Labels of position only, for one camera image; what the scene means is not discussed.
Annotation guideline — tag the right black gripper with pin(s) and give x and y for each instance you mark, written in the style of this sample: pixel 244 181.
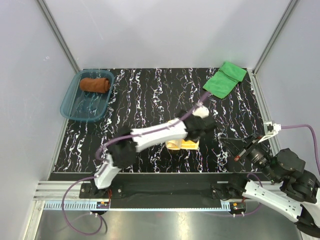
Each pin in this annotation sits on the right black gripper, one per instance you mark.
pixel 251 140

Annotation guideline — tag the yellow towel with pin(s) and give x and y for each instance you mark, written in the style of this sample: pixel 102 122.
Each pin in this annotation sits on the yellow towel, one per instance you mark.
pixel 181 144

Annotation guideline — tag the brown towel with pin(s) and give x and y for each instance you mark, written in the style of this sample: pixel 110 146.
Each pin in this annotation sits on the brown towel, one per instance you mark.
pixel 95 85

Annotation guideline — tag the teal transparent plastic bin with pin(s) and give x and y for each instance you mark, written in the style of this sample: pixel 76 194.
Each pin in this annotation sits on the teal transparent plastic bin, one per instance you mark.
pixel 84 106

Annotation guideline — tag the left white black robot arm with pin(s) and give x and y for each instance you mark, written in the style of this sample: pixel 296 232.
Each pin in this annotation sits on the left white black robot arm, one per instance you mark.
pixel 120 152

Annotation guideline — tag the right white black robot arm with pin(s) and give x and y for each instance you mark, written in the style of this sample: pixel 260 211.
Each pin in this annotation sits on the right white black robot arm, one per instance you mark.
pixel 301 205

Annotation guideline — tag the green towel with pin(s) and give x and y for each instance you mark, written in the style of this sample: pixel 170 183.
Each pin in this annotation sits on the green towel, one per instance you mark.
pixel 225 80

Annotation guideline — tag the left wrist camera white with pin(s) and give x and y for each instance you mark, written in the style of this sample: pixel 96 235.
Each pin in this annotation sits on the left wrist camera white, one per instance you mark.
pixel 201 111

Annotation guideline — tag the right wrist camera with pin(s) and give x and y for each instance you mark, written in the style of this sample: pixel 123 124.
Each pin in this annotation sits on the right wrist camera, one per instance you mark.
pixel 271 128

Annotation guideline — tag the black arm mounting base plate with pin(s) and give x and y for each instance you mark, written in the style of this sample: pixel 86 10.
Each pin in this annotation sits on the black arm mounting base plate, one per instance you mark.
pixel 125 185

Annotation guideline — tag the right aluminium frame post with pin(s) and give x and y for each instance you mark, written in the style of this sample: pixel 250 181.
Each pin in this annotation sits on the right aluminium frame post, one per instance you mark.
pixel 276 33

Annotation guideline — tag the aluminium frame post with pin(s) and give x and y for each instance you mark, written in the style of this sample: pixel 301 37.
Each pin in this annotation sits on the aluminium frame post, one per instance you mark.
pixel 57 34
pixel 276 33

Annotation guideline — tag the aluminium frame rail front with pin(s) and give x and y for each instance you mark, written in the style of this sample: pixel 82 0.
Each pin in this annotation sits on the aluminium frame rail front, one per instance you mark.
pixel 64 195

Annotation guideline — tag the left aluminium frame post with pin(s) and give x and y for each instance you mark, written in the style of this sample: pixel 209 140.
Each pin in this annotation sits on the left aluminium frame post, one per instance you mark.
pixel 57 34

